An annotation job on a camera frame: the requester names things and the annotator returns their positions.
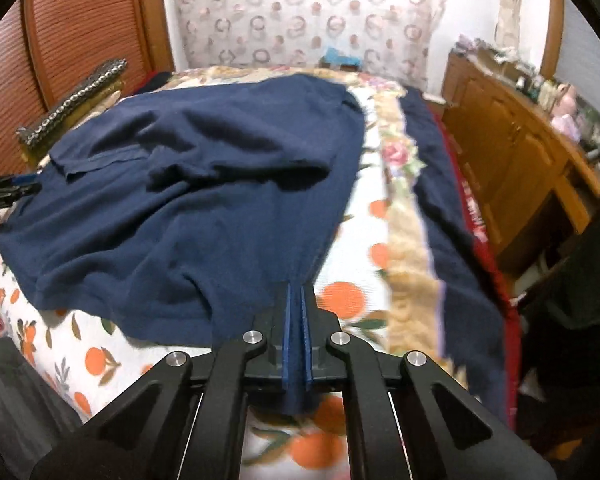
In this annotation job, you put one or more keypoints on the orange-fruit print bed sheet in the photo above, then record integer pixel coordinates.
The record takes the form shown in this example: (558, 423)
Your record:
(350, 305)

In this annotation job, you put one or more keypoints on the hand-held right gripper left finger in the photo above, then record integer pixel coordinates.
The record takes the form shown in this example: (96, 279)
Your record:
(289, 340)

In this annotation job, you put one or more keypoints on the black circle-patterned folded cloth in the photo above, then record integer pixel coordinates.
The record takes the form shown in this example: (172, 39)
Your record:
(70, 105)

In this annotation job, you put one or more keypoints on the dark blue blanket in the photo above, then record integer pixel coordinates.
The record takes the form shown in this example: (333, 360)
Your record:
(445, 200)

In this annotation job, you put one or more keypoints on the wooden sideboard cabinet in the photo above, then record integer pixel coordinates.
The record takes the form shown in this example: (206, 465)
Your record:
(510, 160)

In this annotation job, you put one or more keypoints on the beige window curtain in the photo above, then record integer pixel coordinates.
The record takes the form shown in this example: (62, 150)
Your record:
(509, 5)

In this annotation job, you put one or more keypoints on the pink bottle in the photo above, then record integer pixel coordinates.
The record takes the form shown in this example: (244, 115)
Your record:
(569, 100)

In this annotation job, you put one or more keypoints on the blue box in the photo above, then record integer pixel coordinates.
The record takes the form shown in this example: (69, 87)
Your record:
(341, 59)

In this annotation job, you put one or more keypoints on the circle-patterned sheer curtain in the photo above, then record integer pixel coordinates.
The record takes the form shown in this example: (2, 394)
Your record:
(305, 10)

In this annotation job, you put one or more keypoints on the red bed cover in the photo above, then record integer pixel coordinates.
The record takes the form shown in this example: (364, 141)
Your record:
(485, 240)

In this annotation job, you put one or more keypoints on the pink tissue box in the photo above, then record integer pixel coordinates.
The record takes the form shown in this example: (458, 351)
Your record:
(565, 126)

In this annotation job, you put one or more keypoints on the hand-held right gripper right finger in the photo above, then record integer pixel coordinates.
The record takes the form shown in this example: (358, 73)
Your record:
(306, 340)

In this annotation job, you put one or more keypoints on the navy blue printed t-shirt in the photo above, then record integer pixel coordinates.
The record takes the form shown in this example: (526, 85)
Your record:
(180, 210)

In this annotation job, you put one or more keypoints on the wooden louvered wardrobe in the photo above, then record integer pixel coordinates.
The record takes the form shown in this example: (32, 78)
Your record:
(80, 35)

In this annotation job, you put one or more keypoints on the grey window blind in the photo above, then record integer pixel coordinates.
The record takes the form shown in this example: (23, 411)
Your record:
(590, 55)

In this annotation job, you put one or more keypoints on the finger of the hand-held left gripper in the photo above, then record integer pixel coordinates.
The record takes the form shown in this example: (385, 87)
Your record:
(17, 179)
(10, 196)

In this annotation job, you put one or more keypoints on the floral blanket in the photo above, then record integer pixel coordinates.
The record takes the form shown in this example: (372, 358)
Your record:
(405, 260)

